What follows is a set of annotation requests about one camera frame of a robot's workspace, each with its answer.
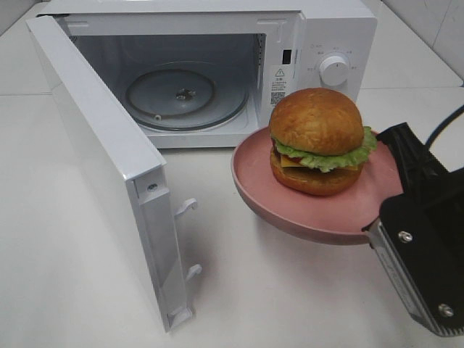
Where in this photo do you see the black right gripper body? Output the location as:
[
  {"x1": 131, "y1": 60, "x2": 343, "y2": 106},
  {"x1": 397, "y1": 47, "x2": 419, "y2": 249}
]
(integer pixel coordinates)
[{"x1": 410, "y1": 170, "x2": 463, "y2": 239}]

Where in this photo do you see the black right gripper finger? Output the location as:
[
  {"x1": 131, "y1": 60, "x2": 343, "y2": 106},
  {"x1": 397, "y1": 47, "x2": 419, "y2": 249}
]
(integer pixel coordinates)
[{"x1": 376, "y1": 123, "x2": 448, "y2": 198}]

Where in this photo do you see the pink plate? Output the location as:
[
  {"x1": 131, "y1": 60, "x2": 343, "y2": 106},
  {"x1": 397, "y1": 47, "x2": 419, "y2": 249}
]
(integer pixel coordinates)
[{"x1": 231, "y1": 128, "x2": 402, "y2": 245}]

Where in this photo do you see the burger with lettuce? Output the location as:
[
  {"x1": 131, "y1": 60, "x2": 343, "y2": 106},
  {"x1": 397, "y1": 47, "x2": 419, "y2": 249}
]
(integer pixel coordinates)
[{"x1": 269, "y1": 88, "x2": 377, "y2": 196}]

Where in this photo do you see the white microwave door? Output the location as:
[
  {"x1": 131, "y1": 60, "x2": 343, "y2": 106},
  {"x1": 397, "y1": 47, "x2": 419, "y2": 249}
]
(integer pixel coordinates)
[{"x1": 27, "y1": 16, "x2": 192, "y2": 331}]

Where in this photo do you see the white upper microwave knob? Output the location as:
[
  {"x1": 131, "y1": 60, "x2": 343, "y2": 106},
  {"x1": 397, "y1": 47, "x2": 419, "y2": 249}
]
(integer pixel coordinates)
[{"x1": 318, "y1": 53, "x2": 349, "y2": 87}]

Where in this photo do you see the white microwave oven body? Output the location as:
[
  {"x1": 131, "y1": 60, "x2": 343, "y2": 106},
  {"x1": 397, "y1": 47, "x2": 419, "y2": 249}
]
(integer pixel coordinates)
[{"x1": 35, "y1": 1, "x2": 377, "y2": 149}]

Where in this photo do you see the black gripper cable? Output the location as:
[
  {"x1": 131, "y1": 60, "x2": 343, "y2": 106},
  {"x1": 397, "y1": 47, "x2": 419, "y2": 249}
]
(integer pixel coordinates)
[{"x1": 424, "y1": 104, "x2": 464, "y2": 149}]

